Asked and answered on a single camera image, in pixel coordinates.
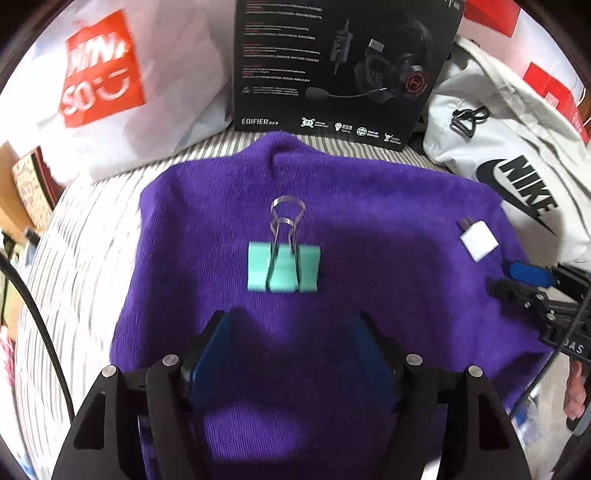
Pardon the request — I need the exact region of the white charger plug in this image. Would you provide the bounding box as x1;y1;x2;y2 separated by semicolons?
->
460;218;499;262

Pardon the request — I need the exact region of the striped quilt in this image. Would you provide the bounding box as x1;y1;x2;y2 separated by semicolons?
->
28;130;452;470

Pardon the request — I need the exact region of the right hand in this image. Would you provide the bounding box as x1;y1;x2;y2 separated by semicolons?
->
563;359;589;420

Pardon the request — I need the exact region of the black cable left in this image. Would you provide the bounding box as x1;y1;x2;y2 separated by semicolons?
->
0;250;76;423

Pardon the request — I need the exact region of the red cherry paper bag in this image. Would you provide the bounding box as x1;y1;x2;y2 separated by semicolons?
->
464;0;521;37

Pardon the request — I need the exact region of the grey Nike bag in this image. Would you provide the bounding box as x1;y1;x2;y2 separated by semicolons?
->
423;36;590;270

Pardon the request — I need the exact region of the teal binder clip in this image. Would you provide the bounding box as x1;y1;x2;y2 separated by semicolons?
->
246;195;322;293

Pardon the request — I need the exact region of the small red paper bag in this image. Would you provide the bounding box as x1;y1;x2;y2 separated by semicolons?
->
523;63;589;144

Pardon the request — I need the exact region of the black headset box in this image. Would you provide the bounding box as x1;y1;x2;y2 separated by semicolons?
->
233;0;465;151

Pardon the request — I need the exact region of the patterned book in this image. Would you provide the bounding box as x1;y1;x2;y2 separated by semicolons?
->
11;147;64;232

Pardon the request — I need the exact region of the white Miniso plastic bag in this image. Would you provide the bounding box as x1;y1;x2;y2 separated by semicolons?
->
1;1;235;185

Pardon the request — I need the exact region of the purple towel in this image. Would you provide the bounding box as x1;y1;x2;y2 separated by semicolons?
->
110;133;548;479

